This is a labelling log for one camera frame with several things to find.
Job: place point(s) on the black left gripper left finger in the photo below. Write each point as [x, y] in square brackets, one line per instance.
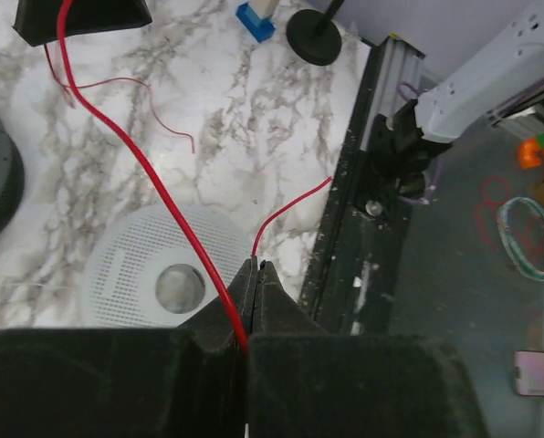
[187, 381]

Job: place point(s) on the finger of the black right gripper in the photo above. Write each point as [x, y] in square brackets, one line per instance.
[36, 20]

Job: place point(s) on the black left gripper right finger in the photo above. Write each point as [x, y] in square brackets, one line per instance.
[304, 382]

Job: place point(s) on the white perforated cable spool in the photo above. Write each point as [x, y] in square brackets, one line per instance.
[143, 272]

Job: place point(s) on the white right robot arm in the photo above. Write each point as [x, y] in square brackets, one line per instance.
[497, 77]

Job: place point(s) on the blue and white block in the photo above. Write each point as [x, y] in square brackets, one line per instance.
[256, 17]

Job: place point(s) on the pink smartphone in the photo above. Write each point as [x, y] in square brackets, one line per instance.
[529, 367]

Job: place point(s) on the colourful toy cube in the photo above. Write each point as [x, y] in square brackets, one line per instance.
[531, 152]

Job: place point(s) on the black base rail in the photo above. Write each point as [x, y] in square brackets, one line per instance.
[350, 283]

